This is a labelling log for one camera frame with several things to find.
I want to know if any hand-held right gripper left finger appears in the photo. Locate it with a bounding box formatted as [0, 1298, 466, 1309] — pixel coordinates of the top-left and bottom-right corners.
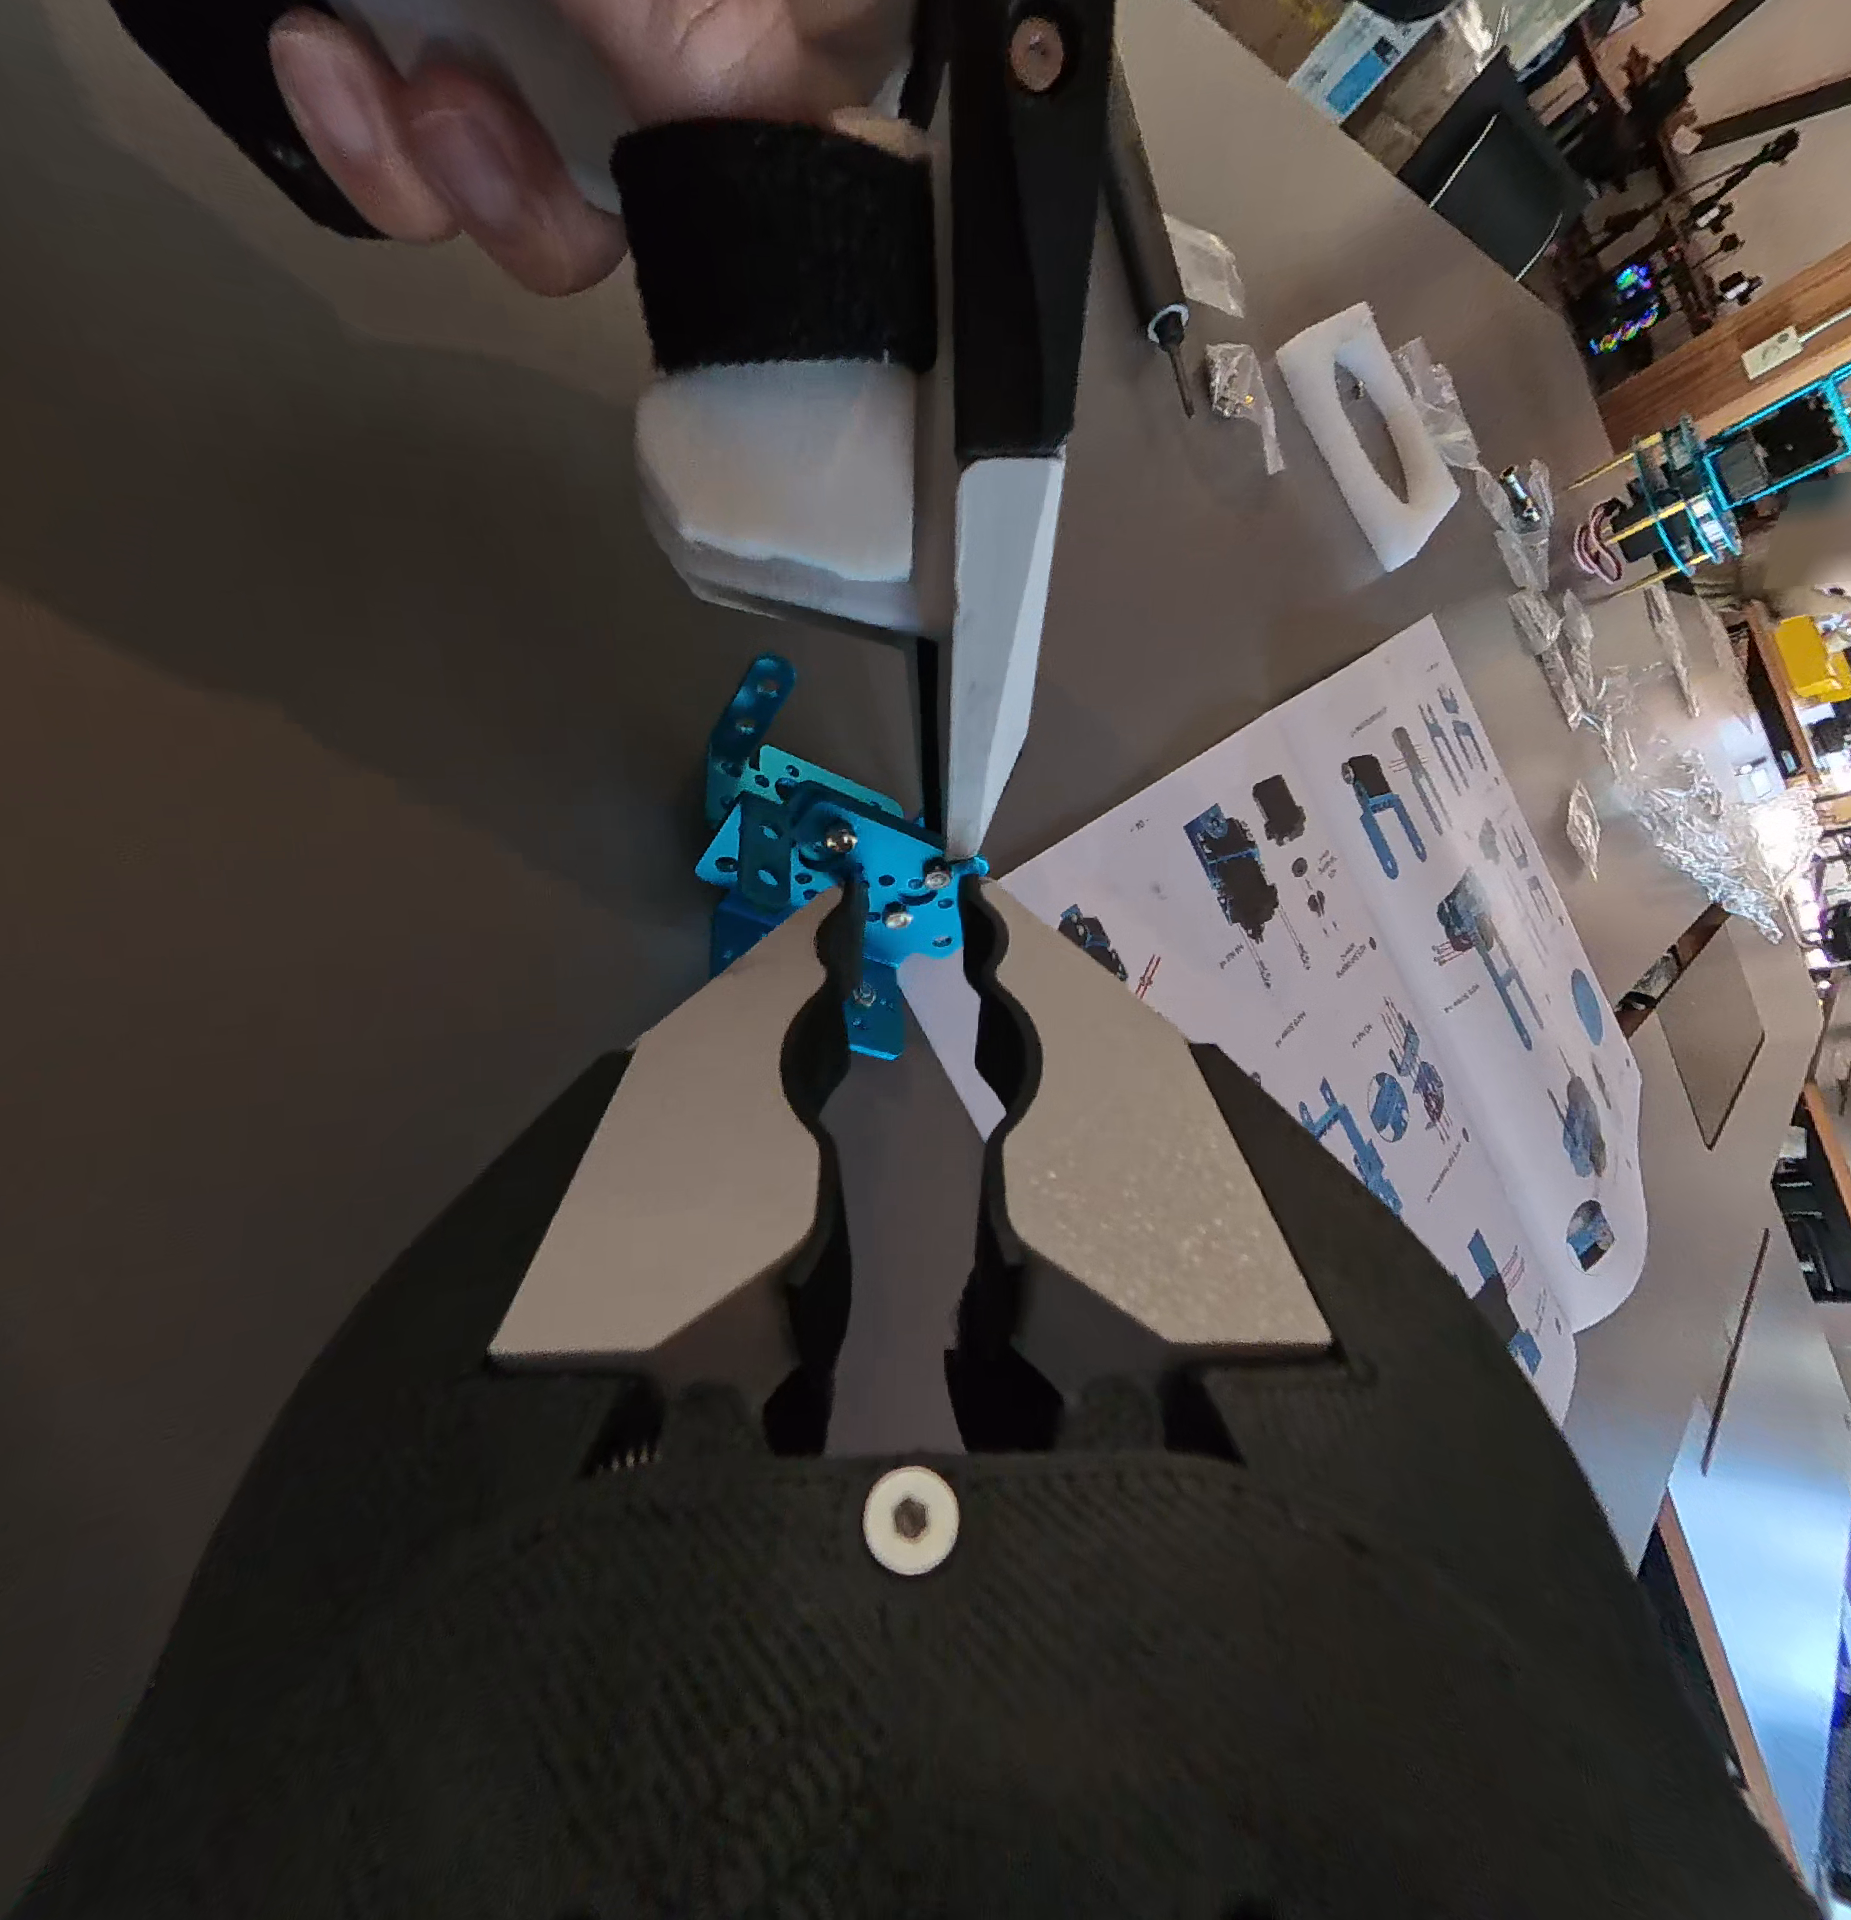
[489, 882, 865, 1459]

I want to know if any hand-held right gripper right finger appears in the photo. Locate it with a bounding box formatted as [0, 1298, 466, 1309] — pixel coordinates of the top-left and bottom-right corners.
[944, 877, 1334, 1455]

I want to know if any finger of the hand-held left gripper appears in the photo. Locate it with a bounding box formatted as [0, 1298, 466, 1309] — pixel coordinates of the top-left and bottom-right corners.
[944, 445, 1069, 855]

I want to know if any blue metal bracket assembly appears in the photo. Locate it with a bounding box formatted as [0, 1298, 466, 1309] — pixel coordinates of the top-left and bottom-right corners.
[693, 654, 993, 1063]

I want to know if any dark grey desk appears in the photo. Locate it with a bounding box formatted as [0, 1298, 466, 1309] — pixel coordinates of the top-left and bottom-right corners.
[0, 0, 1851, 1920]

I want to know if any person's left hand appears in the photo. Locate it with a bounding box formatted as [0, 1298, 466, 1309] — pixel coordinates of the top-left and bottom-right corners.
[266, 0, 930, 297]

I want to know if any black electric screwdriver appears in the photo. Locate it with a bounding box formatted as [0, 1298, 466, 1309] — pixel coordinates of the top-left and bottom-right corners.
[1103, 62, 1199, 419]

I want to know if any flat clear bag of screws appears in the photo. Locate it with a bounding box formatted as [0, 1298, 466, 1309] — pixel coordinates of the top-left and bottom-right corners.
[1166, 216, 1245, 317]

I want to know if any crumpled clear bag of screws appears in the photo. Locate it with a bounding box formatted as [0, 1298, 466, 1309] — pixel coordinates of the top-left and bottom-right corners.
[1199, 347, 1290, 475]

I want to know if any white instruction manual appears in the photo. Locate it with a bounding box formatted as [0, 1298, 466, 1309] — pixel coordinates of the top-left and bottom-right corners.
[899, 619, 1643, 1426]

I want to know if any white foam block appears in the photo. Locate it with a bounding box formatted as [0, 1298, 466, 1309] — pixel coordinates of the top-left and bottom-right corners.
[1272, 300, 1463, 571]

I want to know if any stack of cardboard boxes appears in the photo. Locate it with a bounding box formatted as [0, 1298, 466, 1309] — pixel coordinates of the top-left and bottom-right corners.
[1285, 0, 1454, 121]

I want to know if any black office chair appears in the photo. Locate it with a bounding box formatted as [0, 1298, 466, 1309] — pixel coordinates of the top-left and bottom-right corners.
[1397, 43, 1592, 276]

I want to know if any large crumpled clear wrap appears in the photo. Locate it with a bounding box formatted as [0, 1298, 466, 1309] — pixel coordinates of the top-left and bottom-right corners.
[1608, 744, 1792, 941]

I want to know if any wooden counter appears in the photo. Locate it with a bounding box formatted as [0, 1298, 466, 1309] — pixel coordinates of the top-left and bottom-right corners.
[1591, 227, 1851, 455]

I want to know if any yellow box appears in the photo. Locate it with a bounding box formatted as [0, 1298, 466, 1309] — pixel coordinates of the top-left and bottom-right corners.
[1769, 611, 1851, 703]

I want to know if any blue frame robot kit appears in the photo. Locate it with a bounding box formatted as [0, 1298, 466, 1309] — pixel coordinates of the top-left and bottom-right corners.
[1562, 348, 1851, 601]

